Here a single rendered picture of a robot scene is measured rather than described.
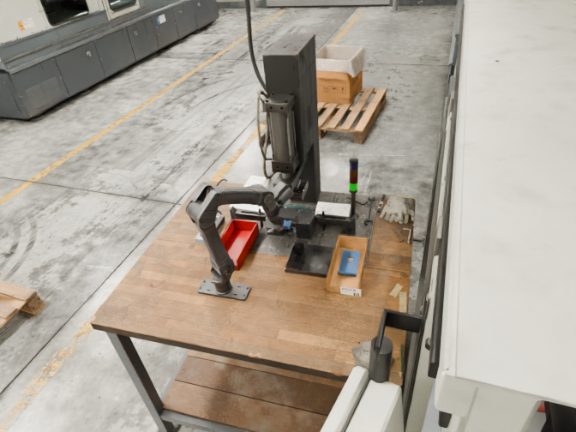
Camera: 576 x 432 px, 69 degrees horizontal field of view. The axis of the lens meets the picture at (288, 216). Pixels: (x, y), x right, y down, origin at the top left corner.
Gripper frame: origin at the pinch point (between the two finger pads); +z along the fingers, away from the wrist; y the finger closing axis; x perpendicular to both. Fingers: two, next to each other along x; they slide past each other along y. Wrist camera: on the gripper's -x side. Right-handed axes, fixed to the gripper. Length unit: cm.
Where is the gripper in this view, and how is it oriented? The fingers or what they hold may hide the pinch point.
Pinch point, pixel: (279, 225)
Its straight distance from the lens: 172.0
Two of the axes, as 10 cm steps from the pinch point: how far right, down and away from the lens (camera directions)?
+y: 2.2, -8.9, 3.9
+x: -9.6, -1.3, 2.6
